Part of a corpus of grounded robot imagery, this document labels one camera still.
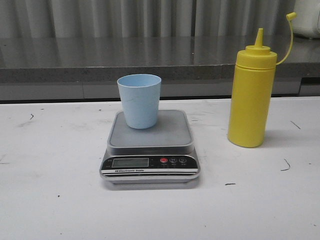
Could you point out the light blue plastic cup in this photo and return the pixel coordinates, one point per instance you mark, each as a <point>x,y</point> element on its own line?
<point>140,96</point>

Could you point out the yellow squeeze bottle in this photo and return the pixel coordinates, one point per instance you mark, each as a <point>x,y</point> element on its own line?
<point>253,79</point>

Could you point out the silver electronic kitchen scale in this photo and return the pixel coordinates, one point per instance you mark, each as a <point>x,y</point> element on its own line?
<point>163,153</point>

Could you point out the grey stone counter ledge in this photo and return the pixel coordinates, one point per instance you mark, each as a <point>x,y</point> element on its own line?
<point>87,69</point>

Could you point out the white pleated curtain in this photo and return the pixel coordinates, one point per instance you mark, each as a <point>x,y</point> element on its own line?
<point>141,18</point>

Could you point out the white appliance on counter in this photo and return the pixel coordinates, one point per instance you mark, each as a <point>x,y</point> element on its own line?
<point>307,22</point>

